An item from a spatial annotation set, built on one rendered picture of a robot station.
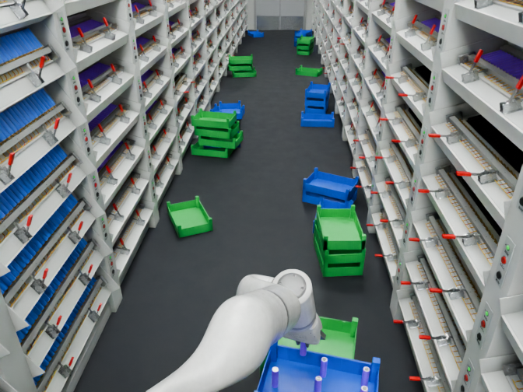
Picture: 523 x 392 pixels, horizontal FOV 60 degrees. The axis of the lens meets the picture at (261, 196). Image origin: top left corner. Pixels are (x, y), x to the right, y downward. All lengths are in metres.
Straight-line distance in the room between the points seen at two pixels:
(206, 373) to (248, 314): 0.09
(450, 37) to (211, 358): 1.27
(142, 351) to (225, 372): 1.41
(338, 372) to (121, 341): 1.02
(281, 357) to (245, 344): 0.77
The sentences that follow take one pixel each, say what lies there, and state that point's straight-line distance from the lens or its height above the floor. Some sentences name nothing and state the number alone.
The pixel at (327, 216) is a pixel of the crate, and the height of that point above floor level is 0.17.
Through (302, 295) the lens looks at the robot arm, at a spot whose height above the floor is 0.83.
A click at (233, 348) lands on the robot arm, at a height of 1.00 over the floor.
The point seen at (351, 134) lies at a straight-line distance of 3.66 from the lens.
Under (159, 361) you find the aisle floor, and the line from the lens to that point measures 1.96.
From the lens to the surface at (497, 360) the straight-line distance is 1.30.
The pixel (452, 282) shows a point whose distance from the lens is 1.55.
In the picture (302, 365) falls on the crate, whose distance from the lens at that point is 1.37.
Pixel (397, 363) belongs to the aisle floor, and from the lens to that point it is 1.98.
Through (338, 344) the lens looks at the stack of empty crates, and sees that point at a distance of 1.66.
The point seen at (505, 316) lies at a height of 0.71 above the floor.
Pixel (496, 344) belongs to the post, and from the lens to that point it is 1.26.
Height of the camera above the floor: 1.45
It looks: 29 degrees down
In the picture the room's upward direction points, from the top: straight up
